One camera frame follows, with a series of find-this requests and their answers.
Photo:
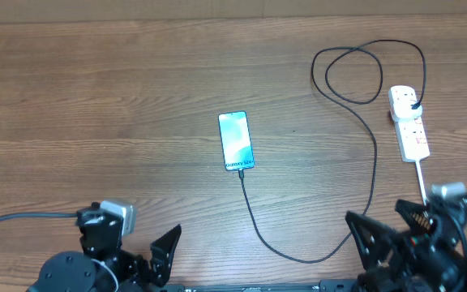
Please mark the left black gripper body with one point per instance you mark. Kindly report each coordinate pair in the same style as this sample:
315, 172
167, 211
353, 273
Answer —
135, 270

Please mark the Samsung Galaxy smartphone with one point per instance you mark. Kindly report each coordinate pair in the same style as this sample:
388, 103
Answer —
236, 141

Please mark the white charger plug adapter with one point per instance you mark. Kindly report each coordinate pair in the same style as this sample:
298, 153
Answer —
403, 111

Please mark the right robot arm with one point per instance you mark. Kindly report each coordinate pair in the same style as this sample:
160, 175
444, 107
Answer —
431, 255

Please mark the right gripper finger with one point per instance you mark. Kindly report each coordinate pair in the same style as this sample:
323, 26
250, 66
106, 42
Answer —
414, 215
376, 242

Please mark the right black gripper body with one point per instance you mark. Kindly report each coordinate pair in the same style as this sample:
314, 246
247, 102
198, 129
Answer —
435, 264

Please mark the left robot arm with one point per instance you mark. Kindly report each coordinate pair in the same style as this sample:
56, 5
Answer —
73, 271

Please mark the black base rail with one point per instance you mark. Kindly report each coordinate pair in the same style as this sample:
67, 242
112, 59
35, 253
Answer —
336, 285

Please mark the white power strip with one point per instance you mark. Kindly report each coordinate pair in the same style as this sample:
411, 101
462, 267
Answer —
411, 135

